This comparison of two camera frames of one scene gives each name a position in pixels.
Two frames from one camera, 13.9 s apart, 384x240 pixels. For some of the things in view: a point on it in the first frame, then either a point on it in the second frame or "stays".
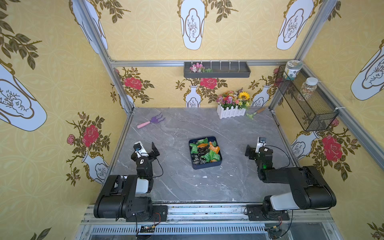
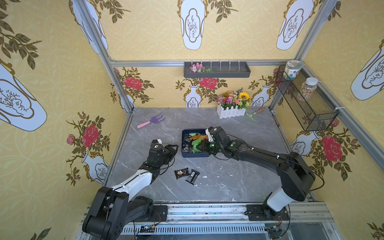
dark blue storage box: [205, 152] to [193, 154]
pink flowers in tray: [199, 68] stays
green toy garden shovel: [251, 116] stays
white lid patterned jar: [292, 67] stays
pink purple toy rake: [154, 119] stays
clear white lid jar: [308, 88] stays
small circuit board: [147, 229] stays
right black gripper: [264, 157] to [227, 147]
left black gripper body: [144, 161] to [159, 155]
